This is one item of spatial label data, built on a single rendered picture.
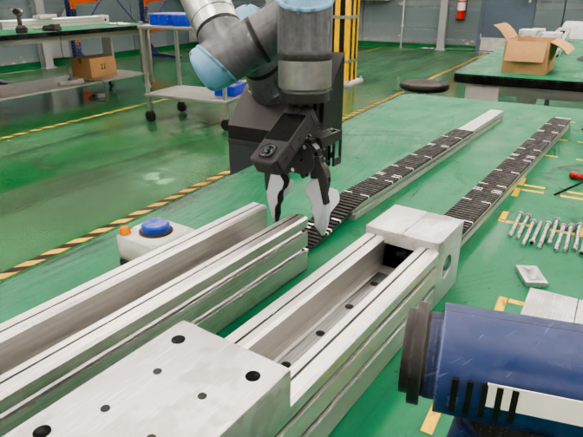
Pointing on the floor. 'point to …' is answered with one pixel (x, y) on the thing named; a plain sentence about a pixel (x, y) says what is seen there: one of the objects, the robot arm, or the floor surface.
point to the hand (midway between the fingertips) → (296, 224)
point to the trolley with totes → (173, 20)
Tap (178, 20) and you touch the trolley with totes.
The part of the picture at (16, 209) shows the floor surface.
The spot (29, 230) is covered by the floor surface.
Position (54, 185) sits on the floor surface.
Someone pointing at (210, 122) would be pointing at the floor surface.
